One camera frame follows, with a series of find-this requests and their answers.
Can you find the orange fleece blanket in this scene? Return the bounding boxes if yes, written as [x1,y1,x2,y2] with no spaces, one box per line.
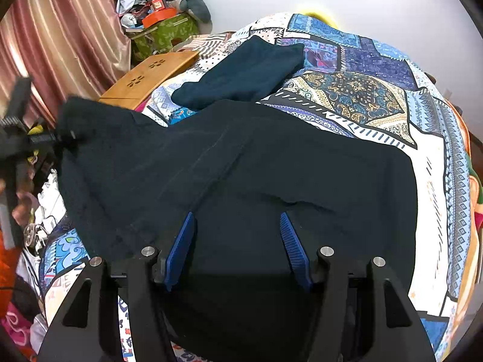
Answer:
[467,151,483,236]

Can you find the black pants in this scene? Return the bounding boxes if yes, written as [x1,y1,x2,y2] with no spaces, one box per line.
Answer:
[56,96,420,362]

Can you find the orange box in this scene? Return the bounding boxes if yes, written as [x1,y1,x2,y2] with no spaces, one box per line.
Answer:
[142,7,178,29]

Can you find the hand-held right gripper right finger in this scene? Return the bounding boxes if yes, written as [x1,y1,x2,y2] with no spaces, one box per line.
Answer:
[279,212,436,362]

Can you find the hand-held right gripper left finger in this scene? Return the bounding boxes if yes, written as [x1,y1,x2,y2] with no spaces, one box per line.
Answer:
[38,211,197,362]

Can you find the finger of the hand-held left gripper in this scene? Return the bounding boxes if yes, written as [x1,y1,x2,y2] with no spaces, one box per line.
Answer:
[26,130,78,147]

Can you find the folded dark pants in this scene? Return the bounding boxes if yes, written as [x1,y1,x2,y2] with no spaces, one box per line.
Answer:
[171,37,305,111]

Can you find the patchwork printed blanket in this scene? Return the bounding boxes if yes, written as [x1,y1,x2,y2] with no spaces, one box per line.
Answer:
[38,11,481,362]

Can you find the striped pink curtain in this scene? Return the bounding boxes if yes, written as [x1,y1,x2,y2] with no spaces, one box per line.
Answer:
[0,0,133,121]

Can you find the green patterned storage box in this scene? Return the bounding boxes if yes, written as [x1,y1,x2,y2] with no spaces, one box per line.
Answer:
[128,13,200,63]

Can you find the orange cloth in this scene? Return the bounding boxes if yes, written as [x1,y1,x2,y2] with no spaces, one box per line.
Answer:
[0,241,24,285]

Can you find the wooden lap desk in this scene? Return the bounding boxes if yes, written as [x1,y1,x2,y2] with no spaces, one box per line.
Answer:
[99,50,200,112]

